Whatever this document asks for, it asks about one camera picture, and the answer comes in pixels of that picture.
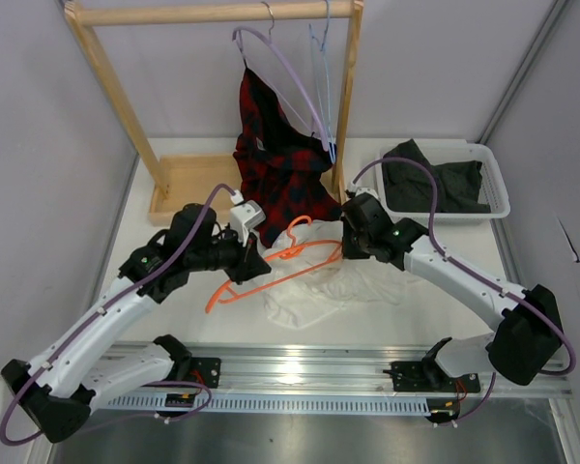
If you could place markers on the aluminium rail base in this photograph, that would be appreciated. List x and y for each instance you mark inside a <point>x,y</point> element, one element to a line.
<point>327,370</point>

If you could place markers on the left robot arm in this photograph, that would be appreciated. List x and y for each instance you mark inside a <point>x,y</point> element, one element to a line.
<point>62,387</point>

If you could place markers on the perforated cable tray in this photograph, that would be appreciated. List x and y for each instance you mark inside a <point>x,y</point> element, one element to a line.
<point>225,402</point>

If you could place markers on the white skirt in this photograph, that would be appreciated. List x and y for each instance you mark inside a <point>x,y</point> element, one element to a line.
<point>302,291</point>

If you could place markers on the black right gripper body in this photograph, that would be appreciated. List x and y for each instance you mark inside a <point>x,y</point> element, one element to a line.
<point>356,243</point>

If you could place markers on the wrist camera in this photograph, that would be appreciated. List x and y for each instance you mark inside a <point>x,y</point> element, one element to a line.
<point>245,215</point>
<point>354,189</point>

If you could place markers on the white plastic basket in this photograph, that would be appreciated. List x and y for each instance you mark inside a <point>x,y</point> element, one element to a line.
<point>492,191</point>

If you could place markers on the dark grey garment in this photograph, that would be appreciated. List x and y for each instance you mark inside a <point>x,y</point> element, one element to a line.
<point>408,190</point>

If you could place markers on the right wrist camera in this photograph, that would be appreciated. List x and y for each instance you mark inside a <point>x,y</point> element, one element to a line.
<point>354,189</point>

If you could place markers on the blue plastic hanger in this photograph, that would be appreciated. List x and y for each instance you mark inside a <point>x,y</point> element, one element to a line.
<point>321,74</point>

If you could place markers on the wooden clothes rack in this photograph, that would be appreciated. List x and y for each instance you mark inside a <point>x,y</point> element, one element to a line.
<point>172,75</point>

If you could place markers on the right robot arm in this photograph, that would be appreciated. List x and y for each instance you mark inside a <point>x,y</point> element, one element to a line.
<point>525,326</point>

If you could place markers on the purple plastic hanger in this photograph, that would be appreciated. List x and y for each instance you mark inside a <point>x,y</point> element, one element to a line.
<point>237,39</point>

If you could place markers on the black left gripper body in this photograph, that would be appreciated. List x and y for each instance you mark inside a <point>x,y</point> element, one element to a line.
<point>235,257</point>

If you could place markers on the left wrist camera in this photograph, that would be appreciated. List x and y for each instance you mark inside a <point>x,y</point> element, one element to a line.
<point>245,215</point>

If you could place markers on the red plaid skirt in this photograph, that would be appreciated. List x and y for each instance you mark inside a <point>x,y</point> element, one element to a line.
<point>280,167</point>

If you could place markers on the orange plastic hanger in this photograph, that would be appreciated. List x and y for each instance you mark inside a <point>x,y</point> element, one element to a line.
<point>293,261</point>

